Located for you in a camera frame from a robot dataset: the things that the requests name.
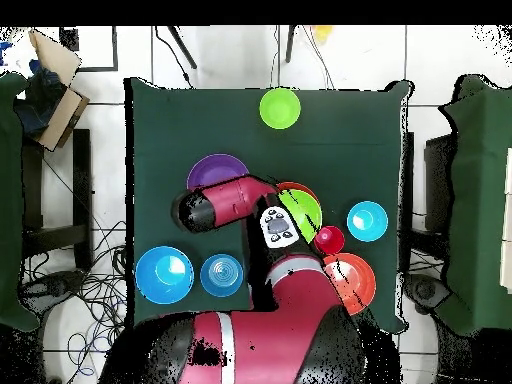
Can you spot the orange bowl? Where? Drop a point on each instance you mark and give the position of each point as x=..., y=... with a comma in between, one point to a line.
x=298, y=185
x=356, y=280

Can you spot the green cloth side table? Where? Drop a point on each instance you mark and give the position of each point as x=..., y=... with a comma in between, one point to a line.
x=480, y=200
x=10, y=200

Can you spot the purple bowl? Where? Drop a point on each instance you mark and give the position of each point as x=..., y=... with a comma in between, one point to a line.
x=216, y=170

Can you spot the black metal frame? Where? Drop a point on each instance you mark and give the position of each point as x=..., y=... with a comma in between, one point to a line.
x=114, y=48

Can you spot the black tripod leg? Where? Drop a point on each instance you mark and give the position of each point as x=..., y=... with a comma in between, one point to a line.
x=290, y=44
x=182, y=47

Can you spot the translucent blue straight-sided bowl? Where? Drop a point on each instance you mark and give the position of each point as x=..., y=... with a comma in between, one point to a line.
x=221, y=276

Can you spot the large blue bowl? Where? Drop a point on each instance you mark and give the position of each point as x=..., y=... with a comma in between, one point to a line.
x=164, y=276

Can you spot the red cup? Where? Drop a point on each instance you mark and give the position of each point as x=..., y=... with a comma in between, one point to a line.
x=330, y=240

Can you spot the small blue ribbed bowl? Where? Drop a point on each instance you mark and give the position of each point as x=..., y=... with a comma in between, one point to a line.
x=367, y=221

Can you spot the dark green tablecloth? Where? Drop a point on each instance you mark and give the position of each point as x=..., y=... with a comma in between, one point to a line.
x=340, y=152

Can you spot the cardboard box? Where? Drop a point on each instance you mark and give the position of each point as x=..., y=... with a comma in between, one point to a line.
x=60, y=120

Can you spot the black stand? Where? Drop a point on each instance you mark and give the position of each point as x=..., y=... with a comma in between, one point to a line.
x=82, y=180

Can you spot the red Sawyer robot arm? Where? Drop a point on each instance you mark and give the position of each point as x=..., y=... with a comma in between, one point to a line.
x=280, y=340

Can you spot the dark blue cloth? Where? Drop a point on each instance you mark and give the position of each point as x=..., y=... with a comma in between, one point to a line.
x=40, y=100

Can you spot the small green bowl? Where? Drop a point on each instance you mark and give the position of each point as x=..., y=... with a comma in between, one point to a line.
x=280, y=108

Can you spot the yellow object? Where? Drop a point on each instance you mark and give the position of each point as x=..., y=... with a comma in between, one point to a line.
x=322, y=32

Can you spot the large green bowl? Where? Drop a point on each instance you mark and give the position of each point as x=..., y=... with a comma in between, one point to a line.
x=306, y=208

